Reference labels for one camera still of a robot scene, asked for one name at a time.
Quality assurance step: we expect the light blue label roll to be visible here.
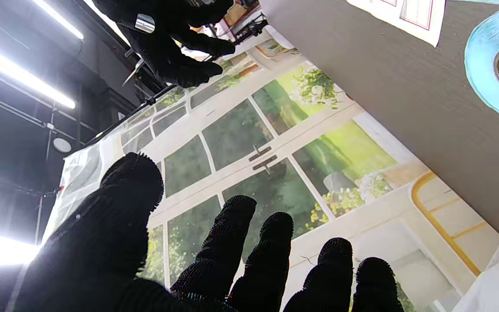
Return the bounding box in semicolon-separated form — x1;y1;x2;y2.
465;2;499;128

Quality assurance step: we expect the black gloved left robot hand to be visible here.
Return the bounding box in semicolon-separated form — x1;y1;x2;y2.
13;153;404;312

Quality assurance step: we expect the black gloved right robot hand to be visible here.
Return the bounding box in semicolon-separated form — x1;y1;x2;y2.
93;0;236;88

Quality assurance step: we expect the garden window backdrop banner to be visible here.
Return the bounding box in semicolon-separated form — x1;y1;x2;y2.
42;26;499;312

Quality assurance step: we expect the black backdrop stand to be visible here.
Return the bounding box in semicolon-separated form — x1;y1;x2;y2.
232;19;269;46

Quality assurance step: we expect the red lined paper sheet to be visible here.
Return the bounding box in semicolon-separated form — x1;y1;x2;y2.
347;0;446;47

